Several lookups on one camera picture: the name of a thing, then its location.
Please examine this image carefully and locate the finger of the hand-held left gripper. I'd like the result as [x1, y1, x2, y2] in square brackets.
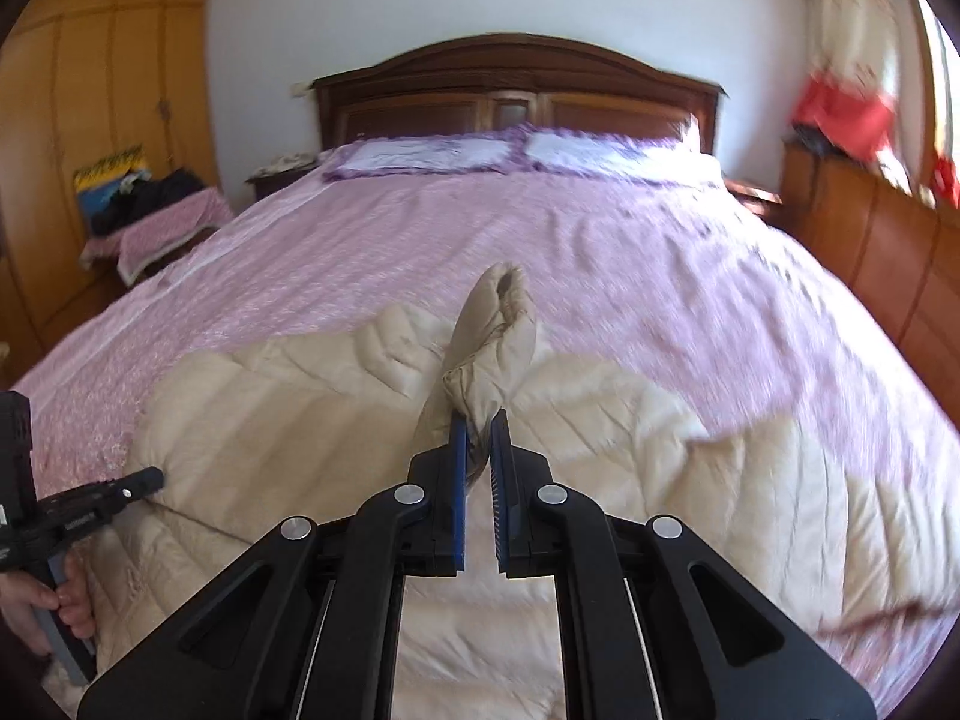
[34, 466, 165, 542]

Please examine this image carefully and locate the dark wooden nightstand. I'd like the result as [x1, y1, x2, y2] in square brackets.
[246, 163, 320, 203]

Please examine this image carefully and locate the long wooden cabinet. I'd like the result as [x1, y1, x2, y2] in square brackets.
[780, 139, 960, 407]

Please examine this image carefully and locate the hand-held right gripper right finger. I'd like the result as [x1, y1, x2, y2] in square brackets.
[489, 411, 878, 720]

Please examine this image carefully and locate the wooden wardrobe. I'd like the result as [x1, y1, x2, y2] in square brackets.
[0, 0, 223, 385]

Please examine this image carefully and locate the bed with pink bedspread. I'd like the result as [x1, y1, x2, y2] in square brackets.
[11, 127, 960, 720]

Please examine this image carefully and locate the beige down jacket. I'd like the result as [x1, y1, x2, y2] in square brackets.
[97, 262, 960, 720]

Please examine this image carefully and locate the pile of dark clothes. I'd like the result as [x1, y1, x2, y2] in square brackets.
[90, 169, 208, 235]

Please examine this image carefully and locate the dark wooden headboard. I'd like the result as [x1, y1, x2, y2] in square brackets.
[311, 34, 728, 160]

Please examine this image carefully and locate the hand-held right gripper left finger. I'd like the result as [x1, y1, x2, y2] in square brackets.
[77, 414, 470, 720]

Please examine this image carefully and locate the dark cloth on cabinet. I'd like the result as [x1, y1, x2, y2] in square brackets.
[791, 124, 835, 156]

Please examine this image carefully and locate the purple frilled pillow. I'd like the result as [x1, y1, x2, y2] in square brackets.
[322, 136, 526, 182]
[521, 124, 715, 179]

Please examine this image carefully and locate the chair with pink cloth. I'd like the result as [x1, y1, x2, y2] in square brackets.
[79, 187, 238, 287]

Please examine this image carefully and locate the colourful book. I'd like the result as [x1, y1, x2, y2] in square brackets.
[73, 142, 148, 224]

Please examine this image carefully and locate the person's left hand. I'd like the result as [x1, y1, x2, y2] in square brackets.
[0, 553, 98, 655]

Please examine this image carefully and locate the cream and red curtain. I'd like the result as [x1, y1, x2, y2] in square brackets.
[791, 0, 905, 170]

